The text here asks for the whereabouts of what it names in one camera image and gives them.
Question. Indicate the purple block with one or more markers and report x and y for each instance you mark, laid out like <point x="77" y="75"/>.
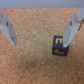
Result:
<point x="59" y="46"/>

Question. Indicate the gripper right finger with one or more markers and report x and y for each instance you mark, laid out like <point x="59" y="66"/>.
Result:
<point x="71" y="28"/>

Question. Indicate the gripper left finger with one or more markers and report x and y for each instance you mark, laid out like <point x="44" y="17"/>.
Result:
<point x="6" y="27"/>

